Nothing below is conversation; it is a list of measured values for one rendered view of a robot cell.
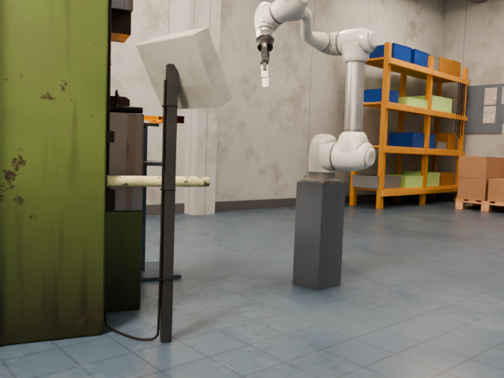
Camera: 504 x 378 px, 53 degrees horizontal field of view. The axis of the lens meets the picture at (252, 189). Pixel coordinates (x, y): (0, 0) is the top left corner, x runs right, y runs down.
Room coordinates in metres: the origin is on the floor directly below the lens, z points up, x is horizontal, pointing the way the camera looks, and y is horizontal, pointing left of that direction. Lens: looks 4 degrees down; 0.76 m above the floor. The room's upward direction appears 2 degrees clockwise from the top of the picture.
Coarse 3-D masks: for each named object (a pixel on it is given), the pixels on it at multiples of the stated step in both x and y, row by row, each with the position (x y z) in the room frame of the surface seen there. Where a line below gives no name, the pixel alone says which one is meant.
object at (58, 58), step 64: (0, 0) 1.84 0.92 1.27; (64, 0) 1.93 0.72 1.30; (0, 64) 1.84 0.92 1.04; (64, 64) 1.93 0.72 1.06; (0, 128) 1.84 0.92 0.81; (64, 128) 1.93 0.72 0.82; (0, 192) 1.84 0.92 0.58; (64, 192) 1.93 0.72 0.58; (0, 256) 1.84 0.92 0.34; (64, 256) 1.93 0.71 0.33; (0, 320) 1.84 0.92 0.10; (64, 320) 1.93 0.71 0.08
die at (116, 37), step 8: (112, 16) 2.31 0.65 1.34; (120, 16) 2.32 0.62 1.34; (128, 16) 2.33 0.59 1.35; (112, 24) 2.31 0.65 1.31; (120, 24) 2.32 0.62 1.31; (128, 24) 2.33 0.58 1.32; (112, 32) 2.31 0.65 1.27; (120, 32) 2.32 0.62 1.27; (128, 32) 2.33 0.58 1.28; (112, 40) 2.48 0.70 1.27; (120, 40) 2.47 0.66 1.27
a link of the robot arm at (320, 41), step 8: (280, 0) 2.34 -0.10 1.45; (288, 0) 2.31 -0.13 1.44; (296, 0) 2.30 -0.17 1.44; (304, 0) 2.31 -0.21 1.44; (272, 8) 2.37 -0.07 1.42; (280, 8) 2.34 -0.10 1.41; (288, 8) 2.32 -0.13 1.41; (296, 8) 2.32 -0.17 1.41; (304, 8) 2.34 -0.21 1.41; (280, 16) 2.36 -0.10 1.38; (288, 16) 2.36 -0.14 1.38; (296, 16) 2.37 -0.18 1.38; (304, 16) 2.44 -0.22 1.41; (304, 24) 2.53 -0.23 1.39; (304, 32) 2.61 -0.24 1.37; (312, 32) 2.65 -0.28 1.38; (320, 32) 2.77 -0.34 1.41; (304, 40) 2.71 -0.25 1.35; (312, 40) 2.71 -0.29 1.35; (320, 40) 2.74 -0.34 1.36; (328, 40) 2.78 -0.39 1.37; (320, 48) 2.78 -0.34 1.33
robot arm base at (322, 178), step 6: (312, 174) 2.86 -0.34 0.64; (318, 174) 2.84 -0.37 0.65; (324, 174) 2.84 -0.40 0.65; (330, 174) 2.85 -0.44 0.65; (300, 180) 2.91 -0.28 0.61; (306, 180) 2.89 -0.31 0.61; (312, 180) 2.85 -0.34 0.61; (318, 180) 2.82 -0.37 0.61; (324, 180) 2.81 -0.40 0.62; (330, 180) 2.84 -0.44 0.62; (336, 180) 2.87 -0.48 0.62
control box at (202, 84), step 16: (192, 32) 1.83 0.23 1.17; (208, 32) 1.85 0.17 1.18; (144, 48) 1.99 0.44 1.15; (160, 48) 1.94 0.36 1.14; (176, 48) 1.88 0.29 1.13; (192, 48) 1.83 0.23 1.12; (208, 48) 1.85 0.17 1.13; (144, 64) 2.05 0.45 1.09; (160, 64) 1.98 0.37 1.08; (176, 64) 1.93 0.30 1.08; (192, 64) 1.87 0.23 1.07; (208, 64) 1.85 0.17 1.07; (160, 80) 2.03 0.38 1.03; (192, 80) 1.92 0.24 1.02; (208, 80) 1.86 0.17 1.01; (224, 80) 1.91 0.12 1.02; (160, 96) 2.08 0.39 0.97; (192, 96) 1.96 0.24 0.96; (208, 96) 1.90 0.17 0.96; (224, 96) 1.92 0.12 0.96
